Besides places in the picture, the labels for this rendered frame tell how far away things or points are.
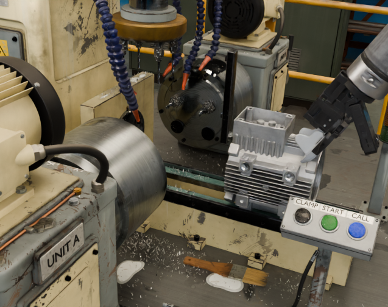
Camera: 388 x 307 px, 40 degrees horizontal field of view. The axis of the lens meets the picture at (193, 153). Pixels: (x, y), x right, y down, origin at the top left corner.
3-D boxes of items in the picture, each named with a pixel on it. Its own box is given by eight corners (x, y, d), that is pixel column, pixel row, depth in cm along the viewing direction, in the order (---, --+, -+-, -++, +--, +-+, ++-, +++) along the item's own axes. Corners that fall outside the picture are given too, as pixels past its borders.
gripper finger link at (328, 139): (313, 144, 113) (340, 116, 109) (320, 150, 113) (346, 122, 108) (308, 153, 109) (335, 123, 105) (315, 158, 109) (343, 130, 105)
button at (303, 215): (293, 223, 100) (292, 220, 99) (297, 209, 101) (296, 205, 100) (308, 227, 99) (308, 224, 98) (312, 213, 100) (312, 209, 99)
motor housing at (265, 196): (220, 213, 126) (226, 141, 117) (244, 179, 142) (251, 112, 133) (303, 235, 119) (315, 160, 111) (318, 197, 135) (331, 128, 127)
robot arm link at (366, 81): (399, 77, 105) (395, 91, 97) (382, 94, 108) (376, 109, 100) (363, 49, 106) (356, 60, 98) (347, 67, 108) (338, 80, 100)
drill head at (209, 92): (142, 148, 156) (142, 67, 145) (197, 105, 190) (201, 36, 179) (220, 168, 147) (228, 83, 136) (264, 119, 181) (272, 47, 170)
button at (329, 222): (319, 230, 99) (319, 226, 97) (323, 215, 100) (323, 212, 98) (335, 234, 98) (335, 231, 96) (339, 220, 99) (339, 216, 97)
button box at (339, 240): (281, 237, 104) (278, 228, 99) (290, 204, 106) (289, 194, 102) (370, 262, 98) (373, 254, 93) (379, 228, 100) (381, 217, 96)
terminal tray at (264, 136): (230, 148, 122) (233, 120, 119) (244, 132, 131) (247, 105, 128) (281, 160, 118) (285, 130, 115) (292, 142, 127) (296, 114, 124)
